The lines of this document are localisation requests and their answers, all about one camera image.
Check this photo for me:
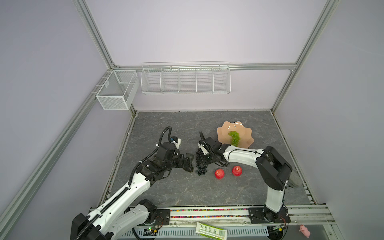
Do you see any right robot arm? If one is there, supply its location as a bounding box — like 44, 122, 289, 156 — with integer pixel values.
197, 137, 293, 224

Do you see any pink wavy fruit bowl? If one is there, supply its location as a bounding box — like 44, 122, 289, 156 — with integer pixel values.
217, 121, 255, 149

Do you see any pink pig toy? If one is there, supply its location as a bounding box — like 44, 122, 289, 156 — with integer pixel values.
299, 225, 311, 238

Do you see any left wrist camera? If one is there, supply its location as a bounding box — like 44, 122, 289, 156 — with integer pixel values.
171, 136, 181, 149

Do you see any green white packet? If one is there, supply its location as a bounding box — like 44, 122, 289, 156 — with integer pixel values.
196, 223, 228, 240

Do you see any long white wire basket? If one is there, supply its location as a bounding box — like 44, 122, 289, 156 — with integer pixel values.
141, 62, 232, 95

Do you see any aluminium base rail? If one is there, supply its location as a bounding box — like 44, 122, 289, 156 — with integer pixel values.
89, 204, 337, 230

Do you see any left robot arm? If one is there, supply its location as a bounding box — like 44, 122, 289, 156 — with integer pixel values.
70, 127, 194, 240

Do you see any small white mesh basket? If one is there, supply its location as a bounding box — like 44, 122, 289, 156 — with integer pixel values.
96, 70, 140, 111

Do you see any red apple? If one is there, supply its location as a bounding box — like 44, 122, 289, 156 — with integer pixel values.
232, 166, 243, 177
215, 169, 225, 180

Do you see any green grape bunch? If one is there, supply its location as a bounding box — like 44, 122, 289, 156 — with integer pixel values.
228, 131, 241, 147

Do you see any black grape bunch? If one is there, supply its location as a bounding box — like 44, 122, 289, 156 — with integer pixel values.
196, 149, 210, 176

